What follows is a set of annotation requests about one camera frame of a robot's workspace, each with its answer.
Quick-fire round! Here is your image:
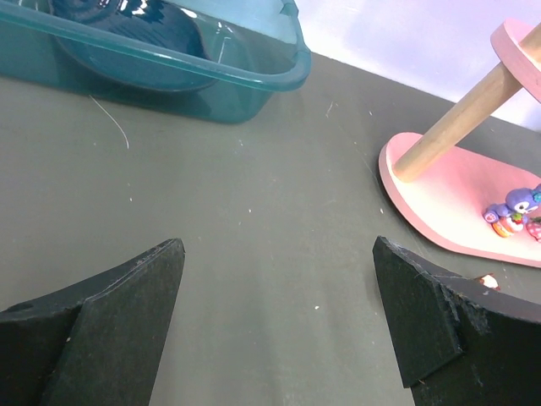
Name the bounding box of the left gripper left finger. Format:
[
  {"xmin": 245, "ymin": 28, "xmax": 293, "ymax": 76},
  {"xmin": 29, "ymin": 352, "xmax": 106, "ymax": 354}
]
[{"xmin": 1, "ymin": 239, "xmax": 185, "ymax": 405}]

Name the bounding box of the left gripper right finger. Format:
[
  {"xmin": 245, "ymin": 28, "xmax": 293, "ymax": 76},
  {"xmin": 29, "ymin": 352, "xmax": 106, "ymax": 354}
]
[{"xmin": 372, "ymin": 237, "xmax": 540, "ymax": 405}]

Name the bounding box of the small brown toy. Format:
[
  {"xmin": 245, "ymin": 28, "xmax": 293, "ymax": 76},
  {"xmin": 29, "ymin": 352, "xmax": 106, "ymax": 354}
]
[{"xmin": 475, "ymin": 274, "xmax": 500, "ymax": 291}]

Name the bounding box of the blue bear toy on shelf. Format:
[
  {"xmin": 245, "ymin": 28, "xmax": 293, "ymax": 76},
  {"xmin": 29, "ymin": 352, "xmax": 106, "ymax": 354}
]
[{"xmin": 483, "ymin": 185, "xmax": 540, "ymax": 242}]

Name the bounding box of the pink three-tier shelf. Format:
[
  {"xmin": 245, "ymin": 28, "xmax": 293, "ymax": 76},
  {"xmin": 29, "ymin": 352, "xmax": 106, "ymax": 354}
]
[{"xmin": 379, "ymin": 19, "xmax": 540, "ymax": 267}]

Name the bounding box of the dark blue bowl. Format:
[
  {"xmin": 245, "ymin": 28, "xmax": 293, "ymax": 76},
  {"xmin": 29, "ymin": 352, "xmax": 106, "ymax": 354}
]
[{"xmin": 48, "ymin": 1, "xmax": 214, "ymax": 92}]

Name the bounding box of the teal plastic bin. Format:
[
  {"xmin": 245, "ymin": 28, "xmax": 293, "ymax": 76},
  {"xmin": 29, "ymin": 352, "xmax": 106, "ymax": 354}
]
[{"xmin": 1, "ymin": 1, "xmax": 311, "ymax": 123}]

